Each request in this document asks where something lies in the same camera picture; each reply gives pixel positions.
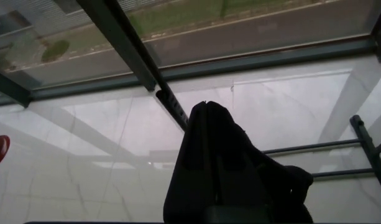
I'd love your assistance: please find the window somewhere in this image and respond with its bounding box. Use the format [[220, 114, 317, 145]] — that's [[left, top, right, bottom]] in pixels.
[[0, 0, 381, 108]]

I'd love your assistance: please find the black clothes rack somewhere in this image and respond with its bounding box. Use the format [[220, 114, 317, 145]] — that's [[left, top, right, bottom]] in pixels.
[[103, 0, 381, 202]]

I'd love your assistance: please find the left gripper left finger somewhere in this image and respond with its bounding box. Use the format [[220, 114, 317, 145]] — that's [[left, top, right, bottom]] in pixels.
[[163, 101, 216, 223]]

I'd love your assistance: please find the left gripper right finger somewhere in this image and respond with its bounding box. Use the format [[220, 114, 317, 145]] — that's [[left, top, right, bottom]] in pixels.
[[208, 124, 272, 207]]

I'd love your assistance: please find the black garment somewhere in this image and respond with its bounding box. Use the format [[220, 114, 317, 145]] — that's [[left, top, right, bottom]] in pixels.
[[190, 101, 314, 223]]

